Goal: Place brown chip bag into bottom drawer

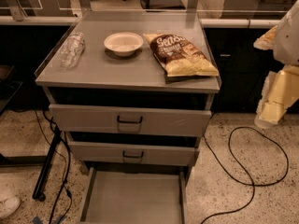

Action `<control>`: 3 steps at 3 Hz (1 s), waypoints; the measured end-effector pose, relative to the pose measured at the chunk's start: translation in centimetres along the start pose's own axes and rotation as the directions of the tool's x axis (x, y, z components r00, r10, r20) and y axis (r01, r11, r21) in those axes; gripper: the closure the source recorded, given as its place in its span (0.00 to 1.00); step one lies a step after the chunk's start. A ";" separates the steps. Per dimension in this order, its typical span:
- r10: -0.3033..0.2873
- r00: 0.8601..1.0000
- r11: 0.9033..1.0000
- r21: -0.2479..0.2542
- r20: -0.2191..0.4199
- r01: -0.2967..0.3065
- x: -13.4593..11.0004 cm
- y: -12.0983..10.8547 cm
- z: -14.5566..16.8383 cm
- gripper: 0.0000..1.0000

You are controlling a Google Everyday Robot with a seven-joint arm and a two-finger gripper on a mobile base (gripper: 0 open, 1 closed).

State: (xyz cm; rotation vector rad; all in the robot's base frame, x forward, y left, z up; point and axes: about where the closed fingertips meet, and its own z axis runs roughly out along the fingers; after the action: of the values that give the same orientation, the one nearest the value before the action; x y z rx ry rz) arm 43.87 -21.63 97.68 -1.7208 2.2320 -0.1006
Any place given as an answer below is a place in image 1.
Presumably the black table leg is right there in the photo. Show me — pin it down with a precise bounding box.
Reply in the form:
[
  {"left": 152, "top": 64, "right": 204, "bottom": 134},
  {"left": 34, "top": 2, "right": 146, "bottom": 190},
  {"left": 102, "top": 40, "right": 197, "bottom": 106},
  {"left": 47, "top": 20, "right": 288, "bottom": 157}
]
[{"left": 32, "top": 127, "right": 61, "bottom": 202}]

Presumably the grey drawer cabinet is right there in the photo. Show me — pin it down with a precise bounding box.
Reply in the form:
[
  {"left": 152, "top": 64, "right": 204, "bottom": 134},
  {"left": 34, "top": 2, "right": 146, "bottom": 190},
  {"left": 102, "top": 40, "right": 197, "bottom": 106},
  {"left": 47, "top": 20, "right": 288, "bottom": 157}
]
[{"left": 36, "top": 12, "right": 220, "bottom": 173}]

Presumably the white shoe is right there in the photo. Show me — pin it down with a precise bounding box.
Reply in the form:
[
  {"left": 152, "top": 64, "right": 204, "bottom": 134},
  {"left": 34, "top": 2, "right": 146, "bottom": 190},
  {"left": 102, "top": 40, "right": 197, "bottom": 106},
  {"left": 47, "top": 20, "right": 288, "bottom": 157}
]
[{"left": 0, "top": 196, "right": 21, "bottom": 219}]

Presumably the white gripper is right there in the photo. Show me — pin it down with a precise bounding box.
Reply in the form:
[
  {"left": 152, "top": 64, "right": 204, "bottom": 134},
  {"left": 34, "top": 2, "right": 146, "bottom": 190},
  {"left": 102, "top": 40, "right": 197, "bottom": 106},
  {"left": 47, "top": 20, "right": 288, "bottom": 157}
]
[{"left": 253, "top": 0, "right": 299, "bottom": 129}]

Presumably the clear plastic water bottle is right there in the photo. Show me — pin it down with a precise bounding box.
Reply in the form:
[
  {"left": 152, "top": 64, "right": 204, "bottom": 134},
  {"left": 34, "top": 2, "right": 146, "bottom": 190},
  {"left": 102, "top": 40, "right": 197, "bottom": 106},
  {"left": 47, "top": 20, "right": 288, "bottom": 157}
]
[{"left": 59, "top": 32, "right": 85, "bottom": 68}]

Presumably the brown yellow chip bag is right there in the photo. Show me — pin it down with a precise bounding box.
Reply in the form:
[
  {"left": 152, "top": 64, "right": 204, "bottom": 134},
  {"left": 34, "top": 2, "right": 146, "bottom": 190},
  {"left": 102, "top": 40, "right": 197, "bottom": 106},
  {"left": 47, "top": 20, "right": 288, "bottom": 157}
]
[{"left": 144, "top": 34, "right": 219, "bottom": 77}]

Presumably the black floor cable loop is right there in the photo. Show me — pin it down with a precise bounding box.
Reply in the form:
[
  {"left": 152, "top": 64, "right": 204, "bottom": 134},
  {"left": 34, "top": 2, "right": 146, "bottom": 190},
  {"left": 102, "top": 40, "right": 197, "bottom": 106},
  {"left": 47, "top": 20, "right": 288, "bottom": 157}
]
[{"left": 199, "top": 126, "right": 290, "bottom": 224}]

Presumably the grey open bottom drawer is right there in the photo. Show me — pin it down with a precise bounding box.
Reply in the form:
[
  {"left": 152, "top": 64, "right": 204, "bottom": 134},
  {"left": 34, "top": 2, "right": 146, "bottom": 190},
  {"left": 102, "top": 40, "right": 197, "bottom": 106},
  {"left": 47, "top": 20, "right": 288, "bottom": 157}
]
[{"left": 78, "top": 168, "right": 188, "bottom": 224}]

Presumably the white horizontal rail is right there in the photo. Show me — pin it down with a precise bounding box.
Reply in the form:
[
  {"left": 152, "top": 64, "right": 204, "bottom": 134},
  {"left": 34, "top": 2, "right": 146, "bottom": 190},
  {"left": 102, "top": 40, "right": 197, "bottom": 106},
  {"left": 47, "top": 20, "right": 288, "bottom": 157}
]
[{"left": 201, "top": 19, "right": 279, "bottom": 29}]

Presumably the grey top drawer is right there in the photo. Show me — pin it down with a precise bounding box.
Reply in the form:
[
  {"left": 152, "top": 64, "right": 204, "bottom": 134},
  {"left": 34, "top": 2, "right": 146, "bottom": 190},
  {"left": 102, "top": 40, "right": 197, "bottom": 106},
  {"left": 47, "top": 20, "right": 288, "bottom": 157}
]
[{"left": 50, "top": 105, "right": 211, "bottom": 137}]

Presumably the grey middle drawer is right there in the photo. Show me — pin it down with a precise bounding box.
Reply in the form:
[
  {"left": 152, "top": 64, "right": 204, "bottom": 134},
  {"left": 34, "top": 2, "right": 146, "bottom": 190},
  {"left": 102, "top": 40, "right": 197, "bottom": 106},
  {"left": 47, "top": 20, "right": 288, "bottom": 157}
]
[{"left": 66, "top": 132, "right": 199, "bottom": 166}]

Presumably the white paper bowl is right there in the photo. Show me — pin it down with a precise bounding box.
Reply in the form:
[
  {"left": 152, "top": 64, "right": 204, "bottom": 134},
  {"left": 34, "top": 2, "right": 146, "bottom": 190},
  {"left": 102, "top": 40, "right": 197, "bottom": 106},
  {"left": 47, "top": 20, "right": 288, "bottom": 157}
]
[{"left": 104, "top": 32, "right": 143, "bottom": 57}]

